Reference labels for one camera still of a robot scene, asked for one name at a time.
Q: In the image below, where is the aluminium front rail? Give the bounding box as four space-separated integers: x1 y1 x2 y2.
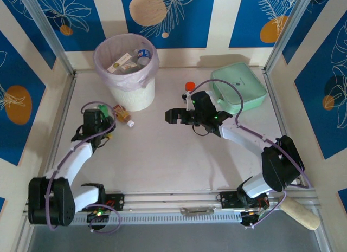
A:
23 186 322 227

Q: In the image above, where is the black left connector board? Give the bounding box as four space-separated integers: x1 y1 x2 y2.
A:
86 210 111 223

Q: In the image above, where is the aluminium frame post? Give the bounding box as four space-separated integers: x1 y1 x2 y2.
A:
263 0 318 75
19 0 76 76

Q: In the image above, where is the white bin with pink liner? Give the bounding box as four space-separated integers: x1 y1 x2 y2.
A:
93 32 160 92

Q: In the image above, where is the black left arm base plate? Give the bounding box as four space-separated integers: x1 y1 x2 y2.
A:
104 193 125 212

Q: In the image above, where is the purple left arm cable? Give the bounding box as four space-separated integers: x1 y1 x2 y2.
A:
45 101 121 234

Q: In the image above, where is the aluminium side rail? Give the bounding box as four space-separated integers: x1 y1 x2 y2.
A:
263 69 306 188
39 73 79 195

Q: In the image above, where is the metal latch plate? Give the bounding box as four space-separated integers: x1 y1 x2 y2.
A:
180 206 216 216

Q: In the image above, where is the beige foam roller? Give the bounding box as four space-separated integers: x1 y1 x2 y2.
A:
279 196 321 231

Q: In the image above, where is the small bottle white green label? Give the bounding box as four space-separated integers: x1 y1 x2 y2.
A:
123 61 139 72

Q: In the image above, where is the black connector board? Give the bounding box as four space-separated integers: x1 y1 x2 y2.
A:
240 210 265 227
86 210 111 223

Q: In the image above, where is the white ribbed waste bin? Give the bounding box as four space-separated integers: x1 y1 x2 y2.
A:
108 78 156 112

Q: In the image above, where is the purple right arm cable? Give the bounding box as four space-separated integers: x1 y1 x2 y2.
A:
189 79 313 230

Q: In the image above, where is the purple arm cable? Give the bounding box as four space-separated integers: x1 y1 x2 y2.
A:
45 101 121 234
189 79 313 230

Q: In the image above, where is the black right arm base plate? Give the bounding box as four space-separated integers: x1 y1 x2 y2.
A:
216 191 269 209

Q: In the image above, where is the long clear bottle white label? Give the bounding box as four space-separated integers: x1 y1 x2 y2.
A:
106 53 133 74

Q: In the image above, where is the black right connector board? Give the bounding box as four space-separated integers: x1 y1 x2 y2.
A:
240 210 265 227

